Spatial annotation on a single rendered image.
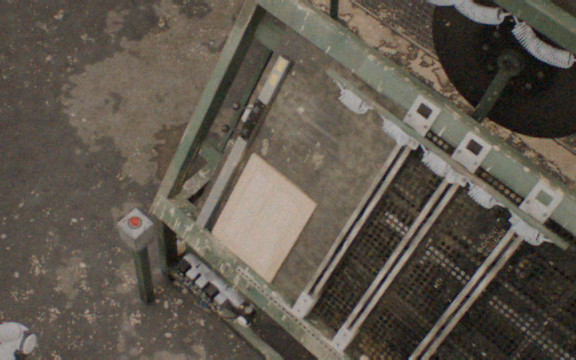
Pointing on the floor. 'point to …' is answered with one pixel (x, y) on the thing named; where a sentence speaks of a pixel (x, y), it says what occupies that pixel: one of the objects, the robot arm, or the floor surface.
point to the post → (144, 276)
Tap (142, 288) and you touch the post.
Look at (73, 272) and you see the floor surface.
